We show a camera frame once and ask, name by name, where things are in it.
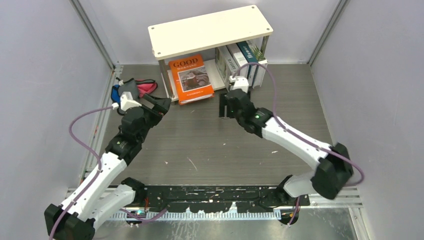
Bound blue grey red cloth pile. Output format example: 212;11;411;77
110;77;158;104

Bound orange book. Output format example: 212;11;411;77
168;54;215;105

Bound photo magazine pages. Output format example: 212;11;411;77
215;46;239;91

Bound blue Humor book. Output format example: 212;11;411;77
236;41;258;88

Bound white Singularity book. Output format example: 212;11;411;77
247;40;268;89

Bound grey white portfolio file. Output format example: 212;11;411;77
226;43;249;79

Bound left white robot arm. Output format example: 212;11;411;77
44;91;172;240

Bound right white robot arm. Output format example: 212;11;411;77
219;89;354;206

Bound white two-tier shelf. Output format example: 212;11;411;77
148;4;274;102

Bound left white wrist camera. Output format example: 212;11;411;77
111;91;142;112

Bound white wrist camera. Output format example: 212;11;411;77
228;75;249;94
111;91;142;112

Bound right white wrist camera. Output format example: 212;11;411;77
228;75;249;94

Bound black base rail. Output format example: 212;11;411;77
129;185;310;214

